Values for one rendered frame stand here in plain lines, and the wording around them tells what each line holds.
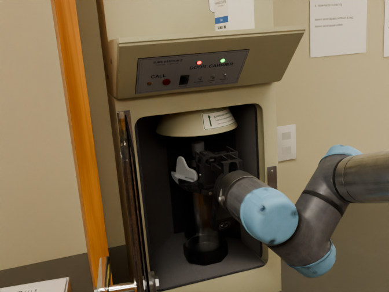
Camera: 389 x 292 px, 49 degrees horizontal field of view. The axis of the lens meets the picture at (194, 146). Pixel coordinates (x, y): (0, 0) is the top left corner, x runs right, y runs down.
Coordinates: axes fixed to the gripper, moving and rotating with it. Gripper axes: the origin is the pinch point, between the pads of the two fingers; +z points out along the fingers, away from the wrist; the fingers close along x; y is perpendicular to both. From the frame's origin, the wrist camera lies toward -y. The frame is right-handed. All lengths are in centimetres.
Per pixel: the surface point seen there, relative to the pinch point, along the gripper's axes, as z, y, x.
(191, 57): -18.1, 25.4, 5.6
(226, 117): -5.8, 12.3, -4.8
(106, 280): -35.1, -0.9, 24.5
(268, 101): -9.4, 15.2, -12.5
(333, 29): 34, 28, -58
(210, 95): -9.4, 17.7, -0.3
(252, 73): -14.1, 21.4, -7.0
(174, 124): -4.4, 12.2, 5.9
